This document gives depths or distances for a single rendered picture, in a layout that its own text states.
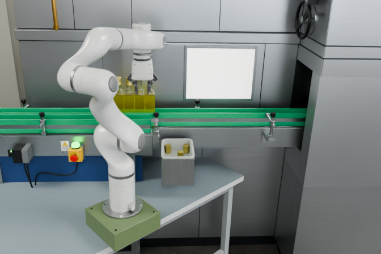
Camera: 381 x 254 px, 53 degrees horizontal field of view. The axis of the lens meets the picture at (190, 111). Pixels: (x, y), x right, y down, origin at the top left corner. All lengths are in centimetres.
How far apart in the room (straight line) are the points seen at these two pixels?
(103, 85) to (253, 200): 168
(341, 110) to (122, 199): 122
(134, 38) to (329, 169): 133
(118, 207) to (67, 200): 41
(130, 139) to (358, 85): 122
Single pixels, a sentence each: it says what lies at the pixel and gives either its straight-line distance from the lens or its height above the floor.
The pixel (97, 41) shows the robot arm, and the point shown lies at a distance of 144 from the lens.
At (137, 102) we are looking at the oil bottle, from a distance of 219.
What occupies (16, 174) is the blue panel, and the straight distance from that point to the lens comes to 240.
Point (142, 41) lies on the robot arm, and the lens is 167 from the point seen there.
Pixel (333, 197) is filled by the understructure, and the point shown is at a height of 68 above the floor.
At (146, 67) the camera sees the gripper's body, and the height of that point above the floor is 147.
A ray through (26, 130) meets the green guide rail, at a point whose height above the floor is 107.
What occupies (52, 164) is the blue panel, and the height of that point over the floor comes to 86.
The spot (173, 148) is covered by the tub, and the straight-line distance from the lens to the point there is 219.
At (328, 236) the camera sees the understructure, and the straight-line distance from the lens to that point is 261.
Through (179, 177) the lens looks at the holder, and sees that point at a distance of 204.
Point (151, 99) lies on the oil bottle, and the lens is 218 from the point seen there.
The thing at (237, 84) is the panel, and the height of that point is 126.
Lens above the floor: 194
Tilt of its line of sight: 21 degrees down
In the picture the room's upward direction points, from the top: 2 degrees clockwise
